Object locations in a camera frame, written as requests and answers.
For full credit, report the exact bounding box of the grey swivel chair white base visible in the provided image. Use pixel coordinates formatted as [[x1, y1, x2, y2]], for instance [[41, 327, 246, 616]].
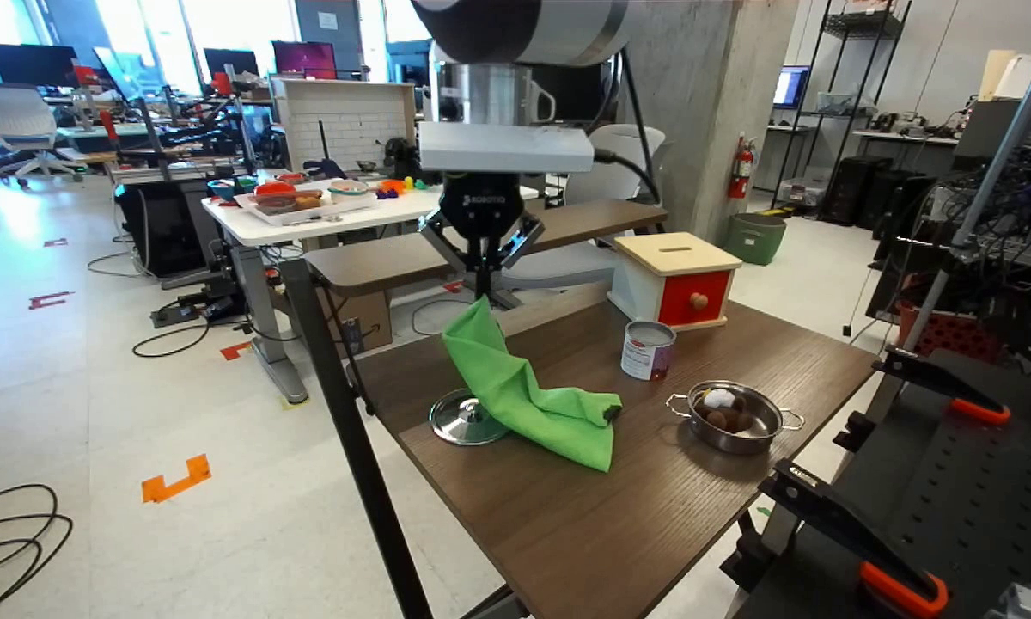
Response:
[[0, 84, 78, 186]]

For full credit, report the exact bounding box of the green basket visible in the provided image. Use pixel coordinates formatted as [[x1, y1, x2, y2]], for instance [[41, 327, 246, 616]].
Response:
[[725, 215, 787, 264]]

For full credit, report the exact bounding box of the green cloth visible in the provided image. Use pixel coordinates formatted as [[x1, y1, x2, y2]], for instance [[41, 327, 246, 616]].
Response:
[[441, 301, 623, 473]]

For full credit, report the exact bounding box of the black clamp with orange handle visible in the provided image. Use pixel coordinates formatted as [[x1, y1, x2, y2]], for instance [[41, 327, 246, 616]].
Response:
[[761, 462, 952, 619]]

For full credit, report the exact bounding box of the white pegboard panel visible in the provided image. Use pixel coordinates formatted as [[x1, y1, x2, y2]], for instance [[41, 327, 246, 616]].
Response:
[[271, 81, 417, 169]]

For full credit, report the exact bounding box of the black metal shelf rack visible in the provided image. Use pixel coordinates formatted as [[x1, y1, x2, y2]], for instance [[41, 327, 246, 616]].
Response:
[[766, 0, 914, 215]]

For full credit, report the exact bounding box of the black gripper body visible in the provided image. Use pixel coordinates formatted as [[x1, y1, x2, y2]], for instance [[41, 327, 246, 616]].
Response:
[[441, 172, 527, 264]]

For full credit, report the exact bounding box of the steel pot lid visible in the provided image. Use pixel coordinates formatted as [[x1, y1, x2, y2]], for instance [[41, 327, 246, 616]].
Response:
[[427, 391, 506, 448]]

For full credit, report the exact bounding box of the steel pot with plush toy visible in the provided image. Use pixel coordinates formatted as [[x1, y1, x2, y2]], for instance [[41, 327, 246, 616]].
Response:
[[666, 380, 805, 459]]

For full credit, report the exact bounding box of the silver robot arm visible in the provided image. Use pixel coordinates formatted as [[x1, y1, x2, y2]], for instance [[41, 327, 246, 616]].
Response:
[[411, 0, 646, 276]]

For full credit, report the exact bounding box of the red fire extinguisher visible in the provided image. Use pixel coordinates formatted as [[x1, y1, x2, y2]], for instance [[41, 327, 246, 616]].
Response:
[[729, 138, 755, 200]]

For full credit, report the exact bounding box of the small purple tin can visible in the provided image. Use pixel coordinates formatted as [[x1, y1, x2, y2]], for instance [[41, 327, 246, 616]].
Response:
[[619, 321, 677, 383]]

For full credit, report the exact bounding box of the white work desk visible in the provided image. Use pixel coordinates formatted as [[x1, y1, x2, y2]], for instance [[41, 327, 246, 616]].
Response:
[[204, 184, 441, 406]]

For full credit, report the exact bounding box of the wooden box with red drawer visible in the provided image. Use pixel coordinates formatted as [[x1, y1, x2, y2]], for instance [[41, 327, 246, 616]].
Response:
[[608, 230, 738, 329]]

